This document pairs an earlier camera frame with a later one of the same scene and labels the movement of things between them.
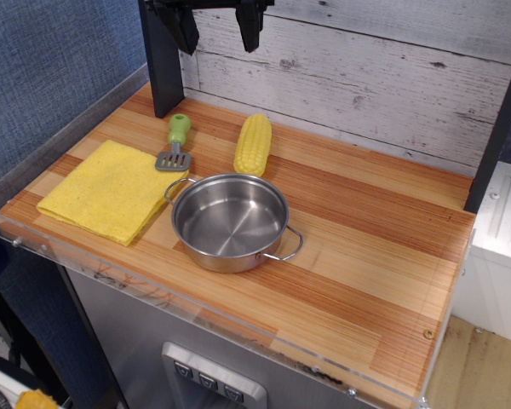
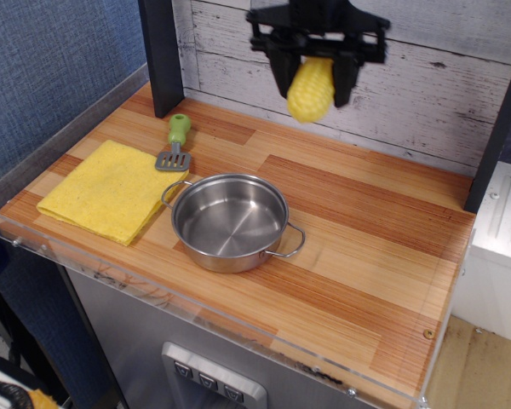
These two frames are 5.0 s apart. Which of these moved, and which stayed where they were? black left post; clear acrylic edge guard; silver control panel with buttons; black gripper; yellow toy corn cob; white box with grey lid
Moved: black gripper; yellow toy corn cob
Stayed: black left post; clear acrylic edge guard; silver control panel with buttons; white box with grey lid
